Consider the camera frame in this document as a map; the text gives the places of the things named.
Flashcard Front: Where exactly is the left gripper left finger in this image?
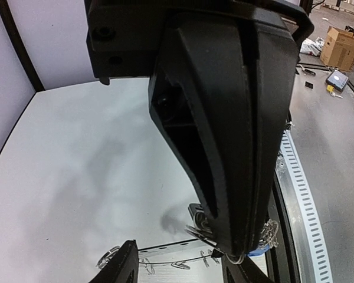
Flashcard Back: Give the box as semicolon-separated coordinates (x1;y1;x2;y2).
89;240;137;283

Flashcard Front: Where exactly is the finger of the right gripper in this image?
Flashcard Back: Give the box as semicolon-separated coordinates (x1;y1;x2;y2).
149;14;248;254
238;21;299;255

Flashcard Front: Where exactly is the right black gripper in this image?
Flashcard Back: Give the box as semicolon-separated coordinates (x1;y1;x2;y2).
85;1;314;84

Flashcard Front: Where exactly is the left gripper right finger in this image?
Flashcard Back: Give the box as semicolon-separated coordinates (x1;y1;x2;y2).
221;256;273;283

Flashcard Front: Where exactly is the key with blue tag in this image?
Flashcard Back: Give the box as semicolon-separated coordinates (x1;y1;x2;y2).
247;245;270;257

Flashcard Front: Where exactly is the metal ring plate with keyrings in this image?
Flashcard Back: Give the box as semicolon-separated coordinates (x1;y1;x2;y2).
96;218;281;277

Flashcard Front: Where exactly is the key with black tag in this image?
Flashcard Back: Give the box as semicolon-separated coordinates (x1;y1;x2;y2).
185;203;217;248

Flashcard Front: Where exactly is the cardboard box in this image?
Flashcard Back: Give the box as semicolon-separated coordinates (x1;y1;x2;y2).
320;27;354;71

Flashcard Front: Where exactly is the blue device on floor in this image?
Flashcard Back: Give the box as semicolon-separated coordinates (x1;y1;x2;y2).
326;70;349;92

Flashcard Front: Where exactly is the black front frame rail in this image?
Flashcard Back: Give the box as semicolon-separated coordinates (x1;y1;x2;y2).
265;176;301;283

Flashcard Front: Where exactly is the white slotted cable duct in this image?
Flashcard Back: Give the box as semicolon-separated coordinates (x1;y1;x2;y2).
276;131;333;282

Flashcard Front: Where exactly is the right black frame post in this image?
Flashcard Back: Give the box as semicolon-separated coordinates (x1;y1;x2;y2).
0;0;45;92

